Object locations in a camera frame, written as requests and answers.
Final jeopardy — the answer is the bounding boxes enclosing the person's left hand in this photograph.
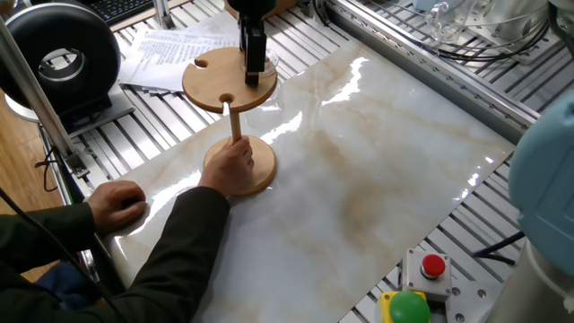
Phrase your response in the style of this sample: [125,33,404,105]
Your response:
[86,179,148,237]

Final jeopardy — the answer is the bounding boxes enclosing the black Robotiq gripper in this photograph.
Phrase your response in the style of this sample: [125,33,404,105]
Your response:
[226,0,278,88]

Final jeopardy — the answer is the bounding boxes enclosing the blue trousers leg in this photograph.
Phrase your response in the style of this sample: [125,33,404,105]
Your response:
[33,262,102,318]

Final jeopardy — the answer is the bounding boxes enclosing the black keyboard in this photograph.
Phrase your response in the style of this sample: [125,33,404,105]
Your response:
[87,0,156,26]

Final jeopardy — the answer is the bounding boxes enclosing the grey box red button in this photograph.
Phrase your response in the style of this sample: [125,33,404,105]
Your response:
[402,248,453,302]

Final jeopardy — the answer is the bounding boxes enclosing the silver metal upright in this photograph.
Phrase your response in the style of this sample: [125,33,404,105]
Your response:
[152,0,175,31]

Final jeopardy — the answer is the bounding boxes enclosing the left forearm dark sleeve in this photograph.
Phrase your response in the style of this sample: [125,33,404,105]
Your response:
[0,201,98,277]

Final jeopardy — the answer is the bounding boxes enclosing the short black cable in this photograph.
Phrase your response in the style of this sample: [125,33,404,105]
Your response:
[34,146,62,193]

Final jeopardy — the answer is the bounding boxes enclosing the person's right hand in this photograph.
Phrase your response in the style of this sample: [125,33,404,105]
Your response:
[198,135,256,199]

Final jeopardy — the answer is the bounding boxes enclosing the white metal bracket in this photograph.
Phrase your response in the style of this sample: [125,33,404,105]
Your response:
[465,0,552,66]

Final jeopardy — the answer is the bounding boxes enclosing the aluminium frame post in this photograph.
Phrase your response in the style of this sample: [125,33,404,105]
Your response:
[0,17,90,179]

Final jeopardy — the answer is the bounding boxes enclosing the thin black cable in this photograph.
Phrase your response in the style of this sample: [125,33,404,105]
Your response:
[0,187,131,323]

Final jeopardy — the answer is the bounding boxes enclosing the black ring-shaped device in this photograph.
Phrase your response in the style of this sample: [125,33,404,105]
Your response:
[0,2,122,123]

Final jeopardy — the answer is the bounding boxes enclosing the yellow box green button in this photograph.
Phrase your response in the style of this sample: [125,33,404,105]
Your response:
[376,290,432,323]

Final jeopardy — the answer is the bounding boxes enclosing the round wooden cup shelf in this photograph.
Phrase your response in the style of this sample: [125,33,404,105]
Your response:
[181,47,279,197]

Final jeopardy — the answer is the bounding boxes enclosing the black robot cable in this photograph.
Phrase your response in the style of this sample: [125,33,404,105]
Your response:
[311,0,329,26]

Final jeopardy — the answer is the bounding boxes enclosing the printed paper sheet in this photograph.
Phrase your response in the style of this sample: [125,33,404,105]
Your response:
[118,27,241,94]

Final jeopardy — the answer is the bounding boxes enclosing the grey aluminium frame rail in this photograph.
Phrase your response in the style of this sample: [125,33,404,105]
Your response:
[329,0,555,152]

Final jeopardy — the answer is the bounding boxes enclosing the grey base plate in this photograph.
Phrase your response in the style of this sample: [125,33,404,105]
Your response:
[4,84,136,138]

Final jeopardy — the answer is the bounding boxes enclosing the silver robot mounting plate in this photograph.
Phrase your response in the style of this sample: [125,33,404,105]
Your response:
[441,280,504,323]

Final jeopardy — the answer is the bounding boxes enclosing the clear glass beaker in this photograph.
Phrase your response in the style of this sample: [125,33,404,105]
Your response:
[423,0,485,46]

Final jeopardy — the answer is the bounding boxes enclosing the clear glass cup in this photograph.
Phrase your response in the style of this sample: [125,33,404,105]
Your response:
[239,47,281,77]

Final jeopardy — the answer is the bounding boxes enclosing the right forearm dark sleeve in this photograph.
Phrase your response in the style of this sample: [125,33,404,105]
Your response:
[120,186,232,323]

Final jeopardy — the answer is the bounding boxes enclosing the white paper sheet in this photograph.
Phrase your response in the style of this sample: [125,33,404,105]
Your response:
[177,11,242,46]

